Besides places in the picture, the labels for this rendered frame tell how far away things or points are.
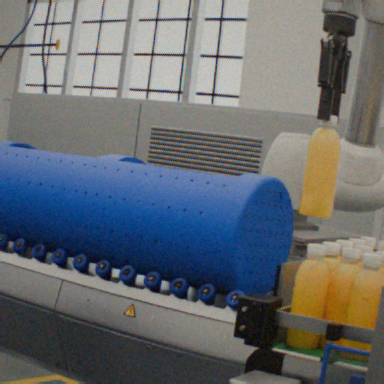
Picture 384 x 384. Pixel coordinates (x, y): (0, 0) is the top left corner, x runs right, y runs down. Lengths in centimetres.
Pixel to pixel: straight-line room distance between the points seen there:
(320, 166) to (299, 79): 299
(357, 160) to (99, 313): 87
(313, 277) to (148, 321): 46
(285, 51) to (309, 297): 322
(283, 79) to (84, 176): 283
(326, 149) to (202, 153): 212
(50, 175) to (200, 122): 179
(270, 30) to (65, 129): 132
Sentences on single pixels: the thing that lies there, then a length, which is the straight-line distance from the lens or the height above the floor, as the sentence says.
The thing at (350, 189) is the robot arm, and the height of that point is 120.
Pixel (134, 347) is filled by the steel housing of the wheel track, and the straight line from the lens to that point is 201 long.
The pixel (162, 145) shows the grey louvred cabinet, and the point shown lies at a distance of 401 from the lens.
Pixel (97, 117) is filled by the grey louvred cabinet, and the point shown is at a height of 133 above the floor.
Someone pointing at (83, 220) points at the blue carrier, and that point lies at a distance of 206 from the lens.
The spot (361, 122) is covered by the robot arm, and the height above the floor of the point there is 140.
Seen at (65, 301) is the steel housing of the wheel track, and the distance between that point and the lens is 213.
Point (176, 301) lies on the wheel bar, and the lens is 194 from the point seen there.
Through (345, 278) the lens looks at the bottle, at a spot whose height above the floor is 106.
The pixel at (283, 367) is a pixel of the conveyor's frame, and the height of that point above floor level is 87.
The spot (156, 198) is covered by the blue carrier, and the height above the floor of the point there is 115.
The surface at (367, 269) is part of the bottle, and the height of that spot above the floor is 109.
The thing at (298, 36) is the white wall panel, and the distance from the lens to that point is 478.
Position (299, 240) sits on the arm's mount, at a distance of 231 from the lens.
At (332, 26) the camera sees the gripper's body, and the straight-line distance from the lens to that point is 179.
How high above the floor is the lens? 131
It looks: 4 degrees down
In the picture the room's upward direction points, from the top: 6 degrees clockwise
